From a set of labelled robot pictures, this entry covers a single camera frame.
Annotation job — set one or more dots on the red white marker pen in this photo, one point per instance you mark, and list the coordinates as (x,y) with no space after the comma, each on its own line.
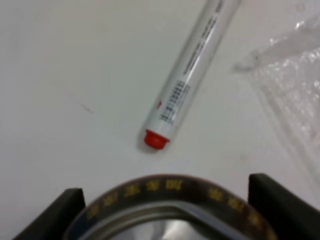
(177,95)

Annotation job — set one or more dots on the clear plastic wrapper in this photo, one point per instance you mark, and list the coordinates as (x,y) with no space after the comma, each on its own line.
(286,73)

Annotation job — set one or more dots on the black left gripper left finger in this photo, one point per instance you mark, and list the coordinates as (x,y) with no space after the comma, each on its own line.
(55,219)

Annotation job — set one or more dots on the red soda can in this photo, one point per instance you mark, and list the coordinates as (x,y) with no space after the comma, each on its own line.
(215,211)

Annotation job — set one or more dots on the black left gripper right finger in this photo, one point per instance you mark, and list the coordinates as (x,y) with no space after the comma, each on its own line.
(290,217)

